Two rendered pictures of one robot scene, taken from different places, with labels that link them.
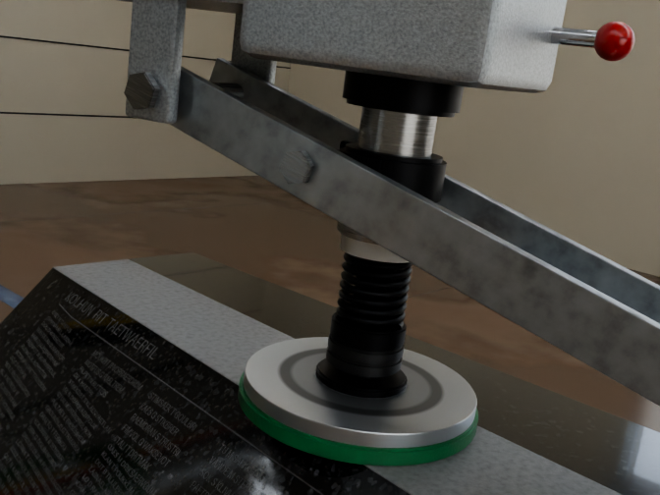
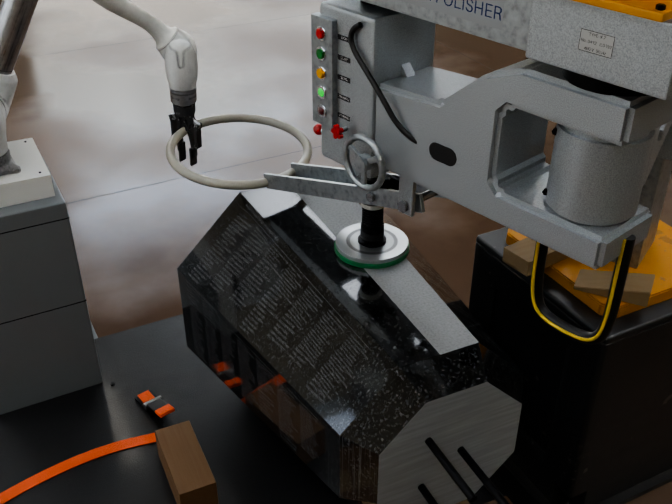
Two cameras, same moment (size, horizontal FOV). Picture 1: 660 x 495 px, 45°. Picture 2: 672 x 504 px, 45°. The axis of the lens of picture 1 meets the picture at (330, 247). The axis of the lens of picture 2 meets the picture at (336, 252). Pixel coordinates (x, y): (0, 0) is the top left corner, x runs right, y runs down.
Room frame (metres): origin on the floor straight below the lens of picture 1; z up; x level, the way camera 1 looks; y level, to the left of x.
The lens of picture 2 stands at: (2.58, 0.63, 2.10)
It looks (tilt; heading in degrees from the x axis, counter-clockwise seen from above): 33 degrees down; 203
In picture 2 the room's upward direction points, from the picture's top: straight up
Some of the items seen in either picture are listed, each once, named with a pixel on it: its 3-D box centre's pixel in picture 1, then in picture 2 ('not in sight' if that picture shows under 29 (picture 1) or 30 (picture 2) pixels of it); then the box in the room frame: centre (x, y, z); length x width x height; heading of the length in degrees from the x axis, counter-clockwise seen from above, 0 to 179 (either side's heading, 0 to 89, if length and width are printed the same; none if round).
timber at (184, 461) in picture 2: not in sight; (186, 468); (1.06, -0.53, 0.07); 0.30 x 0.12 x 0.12; 47
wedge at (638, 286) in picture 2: not in sight; (613, 281); (0.56, 0.63, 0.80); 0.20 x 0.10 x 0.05; 87
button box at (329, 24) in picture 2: not in sight; (325, 71); (0.75, -0.16, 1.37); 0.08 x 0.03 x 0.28; 64
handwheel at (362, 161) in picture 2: not in sight; (373, 158); (0.84, 0.01, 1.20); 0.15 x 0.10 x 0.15; 64
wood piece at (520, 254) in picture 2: not in sight; (539, 251); (0.48, 0.41, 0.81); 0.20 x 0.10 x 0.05; 148
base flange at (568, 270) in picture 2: not in sight; (613, 250); (0.32, 0.61, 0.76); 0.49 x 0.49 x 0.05; 50
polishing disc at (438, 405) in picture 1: (359, 384); (371, 242); (0.68, -0.04, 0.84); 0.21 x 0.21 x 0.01
